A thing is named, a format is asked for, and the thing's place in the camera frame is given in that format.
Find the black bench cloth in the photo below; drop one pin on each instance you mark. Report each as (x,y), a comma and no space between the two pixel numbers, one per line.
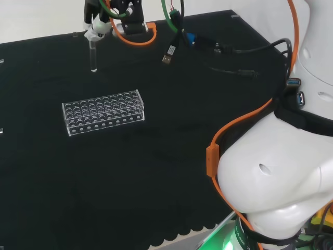
(156,169)

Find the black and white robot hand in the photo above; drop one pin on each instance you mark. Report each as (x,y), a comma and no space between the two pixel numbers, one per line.
(100,26)

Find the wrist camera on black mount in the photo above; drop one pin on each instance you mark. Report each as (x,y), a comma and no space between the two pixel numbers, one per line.
(134,26)

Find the clear acrylic test tube rack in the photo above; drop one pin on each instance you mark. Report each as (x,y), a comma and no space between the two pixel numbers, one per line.
(104,122)

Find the clear glass test tube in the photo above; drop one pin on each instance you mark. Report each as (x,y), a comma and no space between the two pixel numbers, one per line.
(93,60)

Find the blue adapter plug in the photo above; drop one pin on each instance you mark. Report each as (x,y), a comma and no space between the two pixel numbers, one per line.
(192,39)

